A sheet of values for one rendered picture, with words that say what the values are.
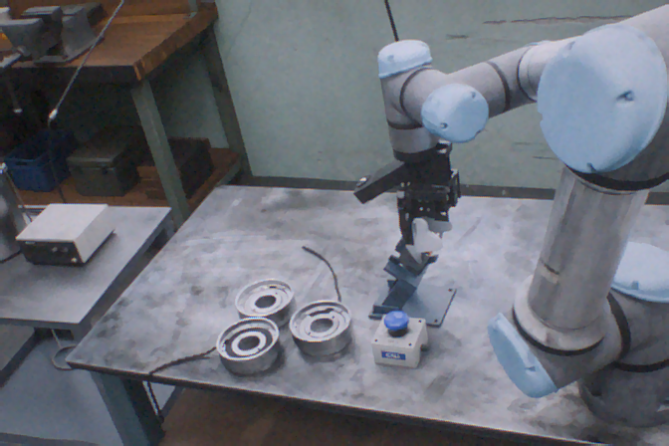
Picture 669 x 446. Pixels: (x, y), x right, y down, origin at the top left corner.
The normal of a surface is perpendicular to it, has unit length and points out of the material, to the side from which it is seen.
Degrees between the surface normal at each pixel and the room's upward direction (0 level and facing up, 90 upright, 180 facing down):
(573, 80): 83
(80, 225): 0
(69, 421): 0
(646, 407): 73
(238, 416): 0
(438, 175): 90
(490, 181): 90
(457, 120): 90
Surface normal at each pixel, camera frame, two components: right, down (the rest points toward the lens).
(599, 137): -0.89, 0.27
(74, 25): 0.91, 0.02
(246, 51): -0.35, 0.56
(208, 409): -0.18, -0.83
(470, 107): 0.41, 0.43
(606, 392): -0.75, 0.20
